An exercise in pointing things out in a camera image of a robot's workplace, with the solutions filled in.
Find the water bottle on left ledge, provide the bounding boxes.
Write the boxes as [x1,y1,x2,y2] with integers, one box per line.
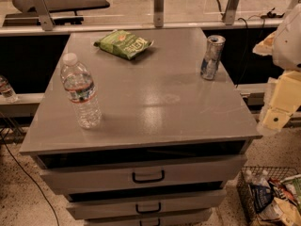
[0,75,18,103]

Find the middle metal bracket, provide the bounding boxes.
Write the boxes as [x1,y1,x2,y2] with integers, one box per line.
[153,0,164,27]

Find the metal bracket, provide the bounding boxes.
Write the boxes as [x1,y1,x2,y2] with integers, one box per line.
[32,0,55,31]
[222,0,240,25]
[153,0,164,27]

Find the right metal bracket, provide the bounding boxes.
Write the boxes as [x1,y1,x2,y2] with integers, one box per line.
[222,0,240,25]

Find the green chip bag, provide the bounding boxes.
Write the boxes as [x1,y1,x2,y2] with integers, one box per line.
[93,30,153,60]

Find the grey drawer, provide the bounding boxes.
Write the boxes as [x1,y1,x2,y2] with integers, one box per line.
[84,208,212,226]
[40,154,246,195]
[67,189,226,221]

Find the green white snack bag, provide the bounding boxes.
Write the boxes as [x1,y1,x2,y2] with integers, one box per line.
[281,174,301,206]

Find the left metal bracket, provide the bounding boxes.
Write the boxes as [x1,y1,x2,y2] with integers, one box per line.
[32,0,55,31]

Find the silver blue redbull can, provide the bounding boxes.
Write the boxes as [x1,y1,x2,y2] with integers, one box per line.
[200,35,226,80]

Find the bottom grey drawer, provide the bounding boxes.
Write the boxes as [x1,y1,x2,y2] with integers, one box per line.
[84,208,212,226]

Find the yellow snack bag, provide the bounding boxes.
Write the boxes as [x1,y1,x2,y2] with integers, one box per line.
[259,198,301,226]

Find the wire mesh basket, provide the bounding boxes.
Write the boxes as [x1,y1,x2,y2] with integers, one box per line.
[236,166,298,226]

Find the middle grey drawer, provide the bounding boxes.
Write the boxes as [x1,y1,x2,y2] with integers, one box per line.
[67,189,226,221]

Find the grey drawer cabinet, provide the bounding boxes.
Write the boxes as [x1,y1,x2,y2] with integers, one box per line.
[19,27,263,226]

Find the clear plastic water bottle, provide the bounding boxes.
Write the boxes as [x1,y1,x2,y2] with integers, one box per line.
[60,53,102,129]

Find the black floor cable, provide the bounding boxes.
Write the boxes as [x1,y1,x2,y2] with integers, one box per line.
[0,132,60,226]

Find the dark blue snack bag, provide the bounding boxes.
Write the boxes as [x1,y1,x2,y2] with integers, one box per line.
[250,184,274,213]

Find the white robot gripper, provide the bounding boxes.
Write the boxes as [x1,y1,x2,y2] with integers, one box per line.
[252,4,301,137]

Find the top grey drawer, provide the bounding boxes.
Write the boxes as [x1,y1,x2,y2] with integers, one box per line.
[40,154,246,195]

